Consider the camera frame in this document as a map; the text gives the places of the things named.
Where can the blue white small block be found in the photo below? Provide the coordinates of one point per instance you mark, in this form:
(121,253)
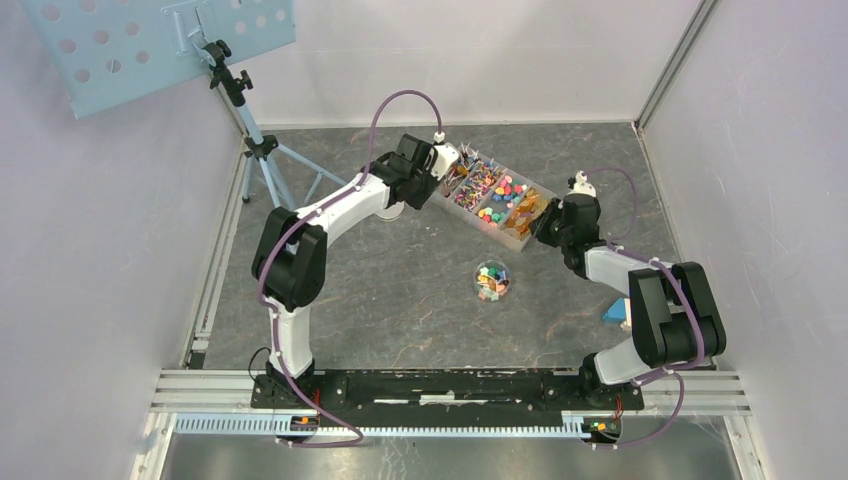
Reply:
(619,313)

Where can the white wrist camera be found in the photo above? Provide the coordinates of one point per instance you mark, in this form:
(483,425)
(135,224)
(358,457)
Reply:
(579,184)
(446,156)

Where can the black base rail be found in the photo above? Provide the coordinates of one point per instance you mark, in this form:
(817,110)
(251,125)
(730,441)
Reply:
(475,402)

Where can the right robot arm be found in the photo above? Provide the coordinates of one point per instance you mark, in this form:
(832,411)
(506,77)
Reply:
(675,322)

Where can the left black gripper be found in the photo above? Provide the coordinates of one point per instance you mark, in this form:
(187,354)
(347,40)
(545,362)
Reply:
(418,201)

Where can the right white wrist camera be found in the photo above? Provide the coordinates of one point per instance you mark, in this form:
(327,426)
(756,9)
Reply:
(579,184)

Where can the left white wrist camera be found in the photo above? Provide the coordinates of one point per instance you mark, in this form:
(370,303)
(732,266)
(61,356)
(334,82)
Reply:
(446,156)

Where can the silver round jar lid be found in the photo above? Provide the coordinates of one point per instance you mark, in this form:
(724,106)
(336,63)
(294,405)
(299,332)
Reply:
(391,213)

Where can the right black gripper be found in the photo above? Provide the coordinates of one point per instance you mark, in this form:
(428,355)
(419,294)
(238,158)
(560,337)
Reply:
(538,227)

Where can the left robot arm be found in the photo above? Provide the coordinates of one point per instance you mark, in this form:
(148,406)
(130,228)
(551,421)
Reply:
(290,262)

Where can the light blue music stand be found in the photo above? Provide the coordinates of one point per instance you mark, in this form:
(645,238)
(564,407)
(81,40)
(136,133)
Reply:
(111,52)

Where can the small clear glass jar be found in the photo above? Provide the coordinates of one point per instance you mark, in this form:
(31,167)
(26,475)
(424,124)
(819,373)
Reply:
(492,280)

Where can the clear compartment candy box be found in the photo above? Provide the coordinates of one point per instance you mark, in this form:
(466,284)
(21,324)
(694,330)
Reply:
(492,198)

